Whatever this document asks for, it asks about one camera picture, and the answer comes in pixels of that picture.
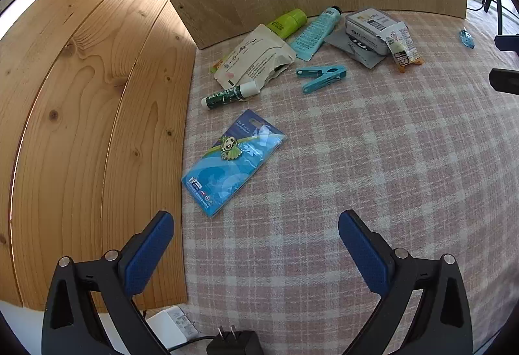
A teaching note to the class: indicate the white paper packet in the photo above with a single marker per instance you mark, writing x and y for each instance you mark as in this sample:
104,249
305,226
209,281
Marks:
253,57

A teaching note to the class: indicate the teal plastic clip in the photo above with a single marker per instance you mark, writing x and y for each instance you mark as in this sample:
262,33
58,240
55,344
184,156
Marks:
322,76

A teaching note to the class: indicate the pink checked blanket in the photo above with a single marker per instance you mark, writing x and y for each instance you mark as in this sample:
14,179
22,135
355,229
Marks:
365,156

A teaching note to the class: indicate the white power adapter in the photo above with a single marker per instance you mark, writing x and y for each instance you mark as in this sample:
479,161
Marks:
172,324

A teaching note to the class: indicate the lime green tube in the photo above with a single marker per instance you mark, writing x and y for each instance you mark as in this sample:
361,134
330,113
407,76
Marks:
288,22

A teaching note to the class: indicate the wooden side panel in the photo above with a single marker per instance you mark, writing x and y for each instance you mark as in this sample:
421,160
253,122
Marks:
93,115

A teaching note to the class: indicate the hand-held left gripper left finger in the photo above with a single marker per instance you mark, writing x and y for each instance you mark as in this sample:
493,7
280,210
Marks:
148,253

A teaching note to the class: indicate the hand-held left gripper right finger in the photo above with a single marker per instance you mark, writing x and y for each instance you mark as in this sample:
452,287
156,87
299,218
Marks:
365,253

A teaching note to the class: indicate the small blue plastic item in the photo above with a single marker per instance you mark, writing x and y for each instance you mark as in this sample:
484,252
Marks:
467,37

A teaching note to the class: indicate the small snack packet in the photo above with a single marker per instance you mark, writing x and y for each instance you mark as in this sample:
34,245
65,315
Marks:
401,46

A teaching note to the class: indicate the grey pouch with round logo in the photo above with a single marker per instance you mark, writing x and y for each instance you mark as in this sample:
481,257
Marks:
361,51

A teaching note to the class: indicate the teal tube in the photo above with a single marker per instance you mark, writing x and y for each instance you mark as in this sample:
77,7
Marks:
318,32

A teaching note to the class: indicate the blue carded pin badge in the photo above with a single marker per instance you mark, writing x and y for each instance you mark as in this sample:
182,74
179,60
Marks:
231,168

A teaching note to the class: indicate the black plug charger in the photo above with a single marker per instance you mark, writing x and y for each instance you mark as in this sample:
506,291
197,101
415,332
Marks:
234,343

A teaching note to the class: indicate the grey white box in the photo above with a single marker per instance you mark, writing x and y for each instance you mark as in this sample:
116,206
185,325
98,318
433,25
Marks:
369,30

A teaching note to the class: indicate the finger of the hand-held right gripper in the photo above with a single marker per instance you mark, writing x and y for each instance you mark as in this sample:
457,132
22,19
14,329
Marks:
505,80
507,42

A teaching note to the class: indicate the green lip balm stick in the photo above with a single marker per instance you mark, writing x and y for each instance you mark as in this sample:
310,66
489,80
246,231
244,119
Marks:
229,94

